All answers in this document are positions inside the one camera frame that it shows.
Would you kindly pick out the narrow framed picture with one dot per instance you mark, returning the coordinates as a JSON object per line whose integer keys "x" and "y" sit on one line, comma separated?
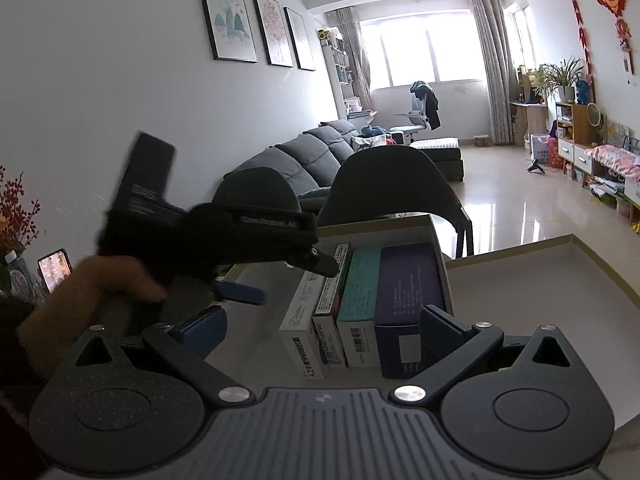
{"x": 299, "y": 40}

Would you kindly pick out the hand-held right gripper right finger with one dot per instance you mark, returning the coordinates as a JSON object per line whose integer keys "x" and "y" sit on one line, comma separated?
{"x": 440, "y": 332}

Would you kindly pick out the white red print medicine box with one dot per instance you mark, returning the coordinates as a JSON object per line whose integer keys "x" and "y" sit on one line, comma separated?
{"x": 327, "y": 335}

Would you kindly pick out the framed pink tree picture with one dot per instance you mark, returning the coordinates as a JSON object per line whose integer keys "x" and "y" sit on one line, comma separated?
{"x": 272, "y": 27}

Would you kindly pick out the blue toy figure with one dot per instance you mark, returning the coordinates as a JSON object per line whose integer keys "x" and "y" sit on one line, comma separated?
{"x": 582, "y": 91}

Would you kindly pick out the white drawer cabinet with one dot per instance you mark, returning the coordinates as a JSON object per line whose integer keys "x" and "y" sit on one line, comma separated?
{"x": 582, "y": 160}

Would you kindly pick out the framed blue mountain picture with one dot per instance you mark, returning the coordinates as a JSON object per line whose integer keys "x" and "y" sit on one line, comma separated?
{"x": 227, "y": 15}

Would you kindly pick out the small wooden stool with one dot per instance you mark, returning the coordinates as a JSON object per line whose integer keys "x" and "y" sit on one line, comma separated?
{"x": 482, "y": 138}

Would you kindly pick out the clear water bottle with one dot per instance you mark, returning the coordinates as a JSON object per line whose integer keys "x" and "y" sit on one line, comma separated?
{"x": 17, "y": 275}

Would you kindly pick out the light wooden computer desk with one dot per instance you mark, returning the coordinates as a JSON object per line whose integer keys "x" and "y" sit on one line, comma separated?
{"x": 532, "y": 120}

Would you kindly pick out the potted green plant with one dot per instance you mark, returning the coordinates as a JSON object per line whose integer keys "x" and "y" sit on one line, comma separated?
{"x": 560, "y": 75}

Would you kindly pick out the grey curtain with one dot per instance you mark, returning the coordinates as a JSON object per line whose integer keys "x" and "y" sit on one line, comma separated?
{"x": 492, "y": 70}
{"x": 352, "y": 60}

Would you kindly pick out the dark jacket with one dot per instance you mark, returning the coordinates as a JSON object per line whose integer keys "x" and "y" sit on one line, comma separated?
{"x": 430, "y": 105}

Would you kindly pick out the white bookshelf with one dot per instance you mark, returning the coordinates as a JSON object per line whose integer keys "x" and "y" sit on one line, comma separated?
{"x": 332, "y": 75}

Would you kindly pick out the dark dining chair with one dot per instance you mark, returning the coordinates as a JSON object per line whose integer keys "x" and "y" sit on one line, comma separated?
{"x": 385, "y": 180}
{"x": 255, "y": 185}

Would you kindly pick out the blue stuffed toy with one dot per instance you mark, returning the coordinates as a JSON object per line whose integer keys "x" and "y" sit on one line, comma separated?
{"x": 374, "y": 131}

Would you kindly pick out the white office chair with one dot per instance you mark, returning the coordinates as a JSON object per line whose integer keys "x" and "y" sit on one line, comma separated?
{"x": 415, "y": 120}

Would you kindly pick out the wooden cube shelf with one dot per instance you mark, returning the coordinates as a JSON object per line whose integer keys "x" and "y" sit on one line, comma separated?
{"x": 580, "y": 125}

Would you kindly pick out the small black tripod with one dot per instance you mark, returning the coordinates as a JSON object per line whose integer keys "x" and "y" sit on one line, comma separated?
{"x": 537, "y": 165}

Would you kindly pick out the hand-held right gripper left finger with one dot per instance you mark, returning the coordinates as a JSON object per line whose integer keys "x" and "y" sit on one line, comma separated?
{"x": 200, "y": 327}

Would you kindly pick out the black smartphone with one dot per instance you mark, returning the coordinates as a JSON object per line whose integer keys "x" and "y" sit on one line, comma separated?
{"x": 54, "y": 270}

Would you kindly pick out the pink floral cloth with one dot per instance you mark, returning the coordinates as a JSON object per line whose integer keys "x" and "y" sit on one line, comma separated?
{"x": 615, "y": 157}

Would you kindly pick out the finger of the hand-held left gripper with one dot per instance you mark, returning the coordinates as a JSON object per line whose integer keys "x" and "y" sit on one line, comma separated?
{"x": 245, "y": 292}
{"x": 320, "y": 262}

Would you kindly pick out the teal white medicine box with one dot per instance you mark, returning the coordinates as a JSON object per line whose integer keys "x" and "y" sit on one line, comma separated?
{"x": 357, "y": 290}

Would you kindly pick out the person's left hand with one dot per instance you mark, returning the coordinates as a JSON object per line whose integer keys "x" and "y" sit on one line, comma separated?
{"x": 100, "y": 285}

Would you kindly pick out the red orange flower bouquet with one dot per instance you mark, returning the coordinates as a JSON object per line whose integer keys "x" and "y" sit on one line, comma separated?
{"x": 17, "y": 215}

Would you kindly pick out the beige cardboard box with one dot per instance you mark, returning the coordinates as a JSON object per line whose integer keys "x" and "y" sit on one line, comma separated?
{"x": 252, "y": 332}

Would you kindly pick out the white box black characters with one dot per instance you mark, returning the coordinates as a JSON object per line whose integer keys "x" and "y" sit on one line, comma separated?
{"x": 300, "y": 330}

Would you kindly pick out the grey sofa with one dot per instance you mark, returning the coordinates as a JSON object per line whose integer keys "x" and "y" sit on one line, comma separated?
{"x": 300, "y": 160}

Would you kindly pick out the person's left forearm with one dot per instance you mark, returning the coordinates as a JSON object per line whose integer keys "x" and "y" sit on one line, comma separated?
{"x": 15, "y": 340}

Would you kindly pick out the dark purple box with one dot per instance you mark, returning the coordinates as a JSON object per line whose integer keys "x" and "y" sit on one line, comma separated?
{"x": 405, "y": 285}

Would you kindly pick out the beige cardboard box lid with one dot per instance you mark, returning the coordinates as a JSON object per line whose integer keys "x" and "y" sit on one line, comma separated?
{"x": 525, "y": 285}

